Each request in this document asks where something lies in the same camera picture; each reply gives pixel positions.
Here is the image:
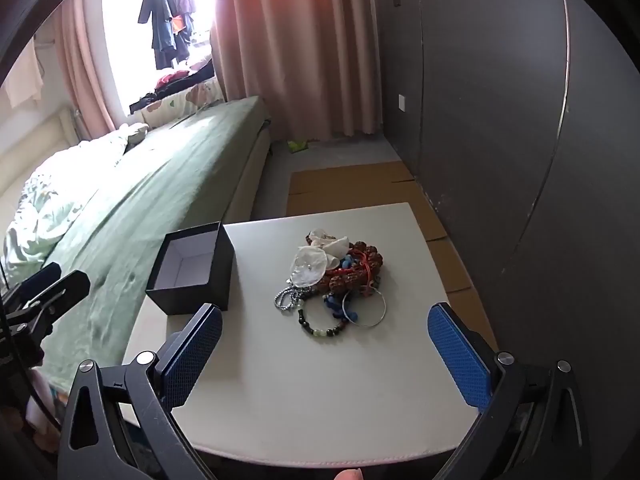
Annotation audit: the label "flat brown cardboard sheet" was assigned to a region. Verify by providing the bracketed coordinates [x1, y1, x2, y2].
[286, 160, 501, 351]

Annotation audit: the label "red cord bracelet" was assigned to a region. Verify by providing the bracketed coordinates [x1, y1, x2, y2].
[345, 249, 377, 283]

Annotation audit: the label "grey metallic bead bracelet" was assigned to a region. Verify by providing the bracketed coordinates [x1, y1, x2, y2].
[273, 280, 307, 317]

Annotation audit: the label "pink curtain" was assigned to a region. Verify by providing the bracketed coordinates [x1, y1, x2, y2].
[212, 0, 388, 142]
[52, 0, 132, 140]

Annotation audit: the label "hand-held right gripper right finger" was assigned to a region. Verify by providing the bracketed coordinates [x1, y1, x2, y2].
[427, 302, 593, 480]

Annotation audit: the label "white fabric scrunchie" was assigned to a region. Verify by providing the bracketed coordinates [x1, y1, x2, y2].
[306, 228, 352, 262]

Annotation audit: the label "dark and green bead bracelet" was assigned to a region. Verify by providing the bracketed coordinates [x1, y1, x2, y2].
[298, 305, 349, 342]

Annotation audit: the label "dark grey wardrobe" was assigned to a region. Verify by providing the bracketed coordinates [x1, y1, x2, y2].
[371, 0, 640, 411]

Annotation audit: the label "black square jewelry box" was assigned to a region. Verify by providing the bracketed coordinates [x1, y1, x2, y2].
[145, 221, 236, 316]

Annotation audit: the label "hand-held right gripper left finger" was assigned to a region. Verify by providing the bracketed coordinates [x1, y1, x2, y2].
[57, 302, 223, 480]

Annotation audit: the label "blue bead bracelet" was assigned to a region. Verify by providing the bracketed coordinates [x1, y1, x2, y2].
[324, 254, 362, 325]

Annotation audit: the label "silver bangle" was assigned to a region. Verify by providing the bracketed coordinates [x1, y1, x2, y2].
[342, 287, 388, 329]

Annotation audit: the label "cream headboard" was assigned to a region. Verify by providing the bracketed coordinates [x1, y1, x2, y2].
[0, 105, 76, 201]

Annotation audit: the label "pale hanging cloth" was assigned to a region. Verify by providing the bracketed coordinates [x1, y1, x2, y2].
[1, 50, 45, 108]

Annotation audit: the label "light green quilt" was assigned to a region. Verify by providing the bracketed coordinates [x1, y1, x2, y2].
[2, 122, 151, 266]

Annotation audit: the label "translucent white flower hair clip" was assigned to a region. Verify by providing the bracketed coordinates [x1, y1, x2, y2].
[291, 245, 342, 289]

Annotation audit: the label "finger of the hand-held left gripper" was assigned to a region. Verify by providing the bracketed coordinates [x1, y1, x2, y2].
[30, 270, 91, 322]
[20, 262, 63, 295]

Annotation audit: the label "brown seed bead bracelet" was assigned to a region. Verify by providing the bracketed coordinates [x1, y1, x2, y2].
[320, 242, 385, 295]

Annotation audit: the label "bed with green sheet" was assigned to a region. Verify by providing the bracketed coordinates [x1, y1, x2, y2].
[30, 95, 273, 391]

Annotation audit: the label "dark hanging clothes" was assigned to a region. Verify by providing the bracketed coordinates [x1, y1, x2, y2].
[137, 0, 197, 71]

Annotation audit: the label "floral pillow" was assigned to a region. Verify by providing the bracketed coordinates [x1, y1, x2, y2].
[140, 79, 225, 126]

